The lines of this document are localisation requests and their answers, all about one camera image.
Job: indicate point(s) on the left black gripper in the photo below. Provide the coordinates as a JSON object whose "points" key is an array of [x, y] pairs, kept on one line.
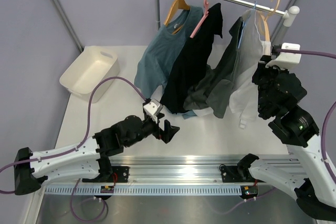
{"points": [[166, 135]]}

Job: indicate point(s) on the white plastic bin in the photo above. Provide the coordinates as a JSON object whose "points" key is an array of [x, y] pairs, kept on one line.
{"points": [[91, 67]]}

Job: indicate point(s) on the teal t shirt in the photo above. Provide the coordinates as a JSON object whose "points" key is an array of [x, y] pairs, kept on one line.
{"points": [[157, 61]]}

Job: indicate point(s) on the dark grey t shirt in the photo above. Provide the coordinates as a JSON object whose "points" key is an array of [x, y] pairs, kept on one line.
{"points": [[214, 90]]}

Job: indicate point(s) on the blue plastic hanger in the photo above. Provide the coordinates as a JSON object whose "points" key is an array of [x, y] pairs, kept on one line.
{"points": [[248, 34]]}

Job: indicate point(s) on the beige plastic hanger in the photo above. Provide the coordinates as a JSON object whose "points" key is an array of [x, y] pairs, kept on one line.
{"points": [[262, 21]]}

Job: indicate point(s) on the slotted cable duct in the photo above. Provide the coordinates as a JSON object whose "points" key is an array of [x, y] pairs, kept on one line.
{"points": [[145, 190]]}

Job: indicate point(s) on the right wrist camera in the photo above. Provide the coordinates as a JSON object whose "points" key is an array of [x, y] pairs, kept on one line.
{"points": [[284, 60]]}

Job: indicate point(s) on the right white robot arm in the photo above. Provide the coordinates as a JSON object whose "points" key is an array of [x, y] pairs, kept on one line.
{"points": [[314, 194]]}

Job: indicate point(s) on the black t shirt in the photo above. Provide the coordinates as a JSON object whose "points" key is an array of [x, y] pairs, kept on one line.
{"points": [[190, 66]]}

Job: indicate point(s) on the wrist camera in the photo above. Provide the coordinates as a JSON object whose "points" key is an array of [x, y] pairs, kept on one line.
{"points": [[152, 108], [284, 60]]}

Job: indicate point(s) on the wooden hanger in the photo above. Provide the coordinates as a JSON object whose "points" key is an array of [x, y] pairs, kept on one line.
{"points": [[176, 5]]}

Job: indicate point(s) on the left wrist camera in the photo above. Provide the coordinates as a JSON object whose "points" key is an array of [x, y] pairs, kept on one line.
{"points": [[152, 108]]}

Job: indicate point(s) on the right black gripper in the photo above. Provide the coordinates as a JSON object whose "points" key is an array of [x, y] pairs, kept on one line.
{"points": [[262, 69]]}

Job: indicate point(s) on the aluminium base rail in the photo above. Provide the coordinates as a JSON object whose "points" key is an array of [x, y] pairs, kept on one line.
{"points": [[175, 169]]}

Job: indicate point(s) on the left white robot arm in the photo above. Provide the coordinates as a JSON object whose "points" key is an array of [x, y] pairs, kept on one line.
{"points": [[91, 161]]}

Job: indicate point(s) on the white t shirt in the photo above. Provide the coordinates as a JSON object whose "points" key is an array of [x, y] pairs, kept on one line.
{"points": [[244, 97]]}

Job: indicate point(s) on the metal clothes rack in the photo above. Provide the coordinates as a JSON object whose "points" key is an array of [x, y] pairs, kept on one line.
{"points": [[239, 2]]}

